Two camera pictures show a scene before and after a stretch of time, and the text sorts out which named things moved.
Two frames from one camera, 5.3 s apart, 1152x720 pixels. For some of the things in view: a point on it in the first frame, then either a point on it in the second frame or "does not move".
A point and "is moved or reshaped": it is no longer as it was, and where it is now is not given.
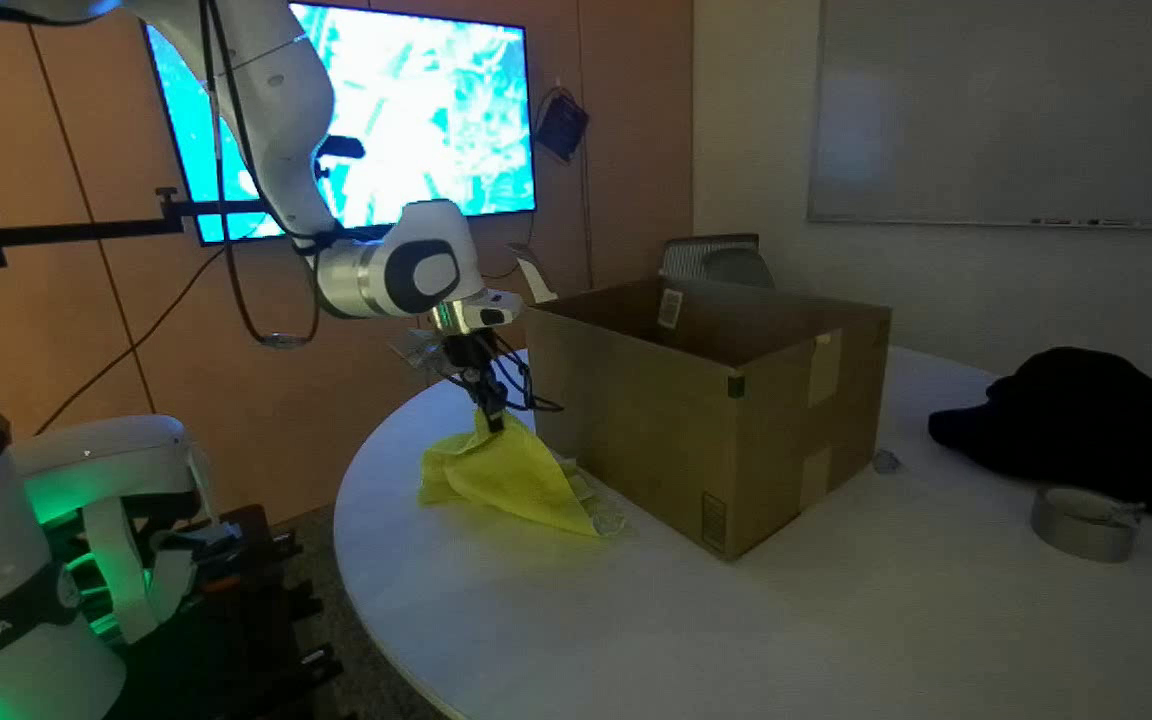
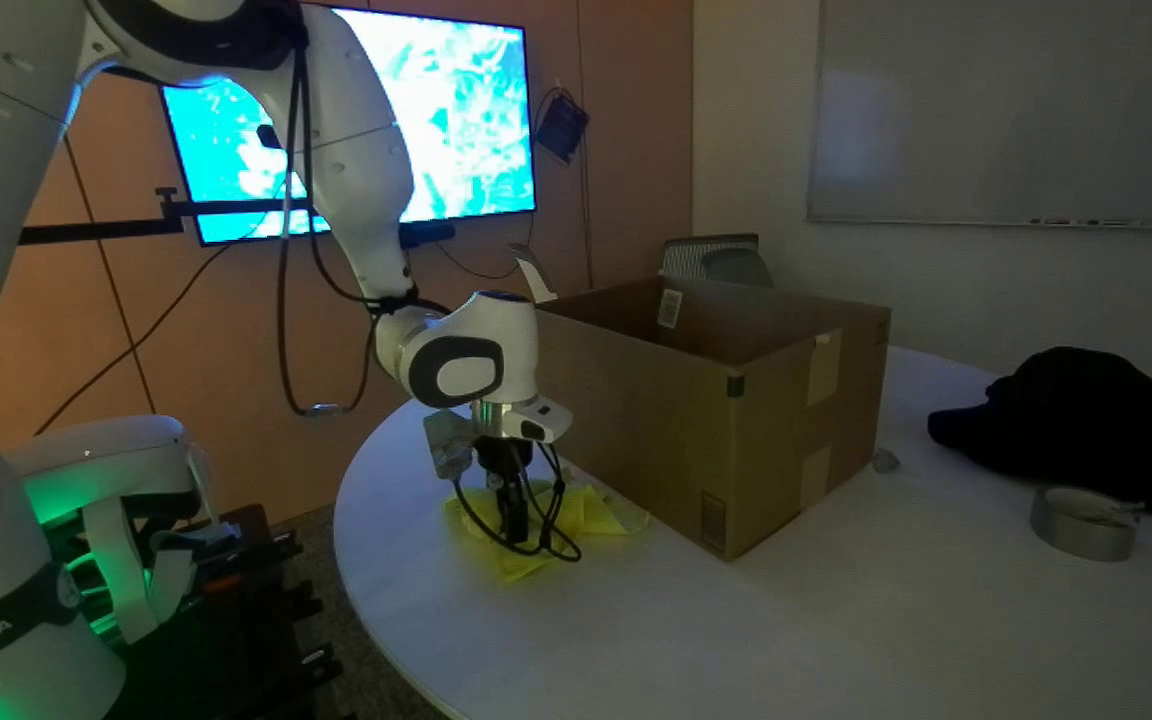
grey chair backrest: x=726 y=260 does not move
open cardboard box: x=715 y=409 does not move
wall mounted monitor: x=426 y=108 does not move
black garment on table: x=1092 y=422 does not move
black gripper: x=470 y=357 -> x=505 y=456
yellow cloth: x=500 y=469 is moved or reshaped
